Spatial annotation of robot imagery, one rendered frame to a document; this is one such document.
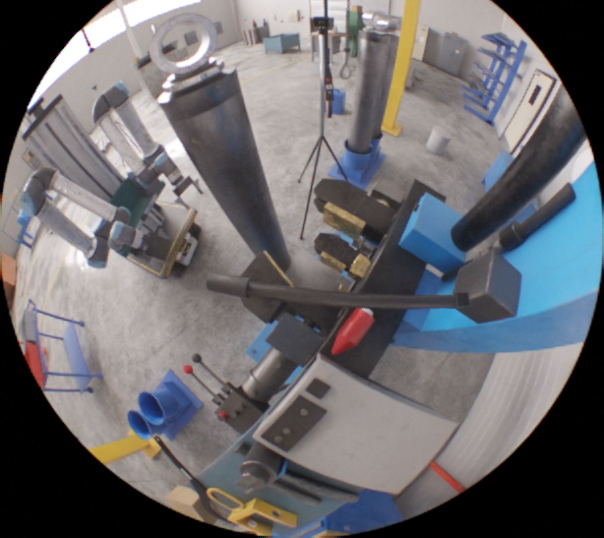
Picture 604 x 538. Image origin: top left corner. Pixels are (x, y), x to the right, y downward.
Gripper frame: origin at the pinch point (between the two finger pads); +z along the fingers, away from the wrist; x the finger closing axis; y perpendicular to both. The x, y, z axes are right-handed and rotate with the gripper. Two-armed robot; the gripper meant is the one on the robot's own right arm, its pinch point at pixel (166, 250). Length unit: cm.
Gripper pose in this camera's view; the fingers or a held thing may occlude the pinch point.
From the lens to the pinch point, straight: 119.1
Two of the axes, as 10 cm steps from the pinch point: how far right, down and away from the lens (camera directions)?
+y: -8.8, 0.8, 4.6
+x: -0.9, 9.4, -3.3
